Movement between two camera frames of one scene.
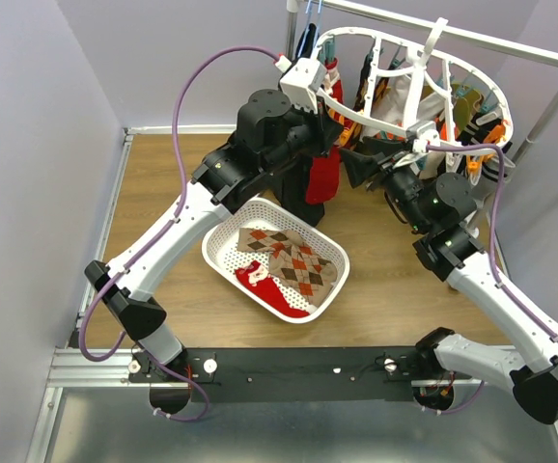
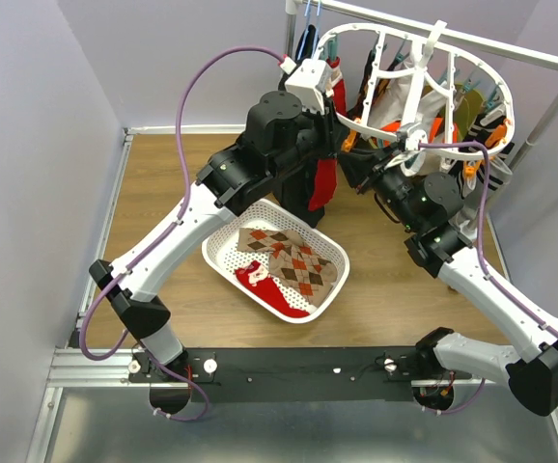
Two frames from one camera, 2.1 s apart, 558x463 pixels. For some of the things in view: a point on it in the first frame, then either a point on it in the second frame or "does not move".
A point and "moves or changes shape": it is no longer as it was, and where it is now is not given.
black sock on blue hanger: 307,41 does not move
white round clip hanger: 411,88 -> 434,40
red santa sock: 323,177 moves or changes shape
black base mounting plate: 298,374 does not move
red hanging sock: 332,83 does not move
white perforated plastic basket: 220,248 does not move
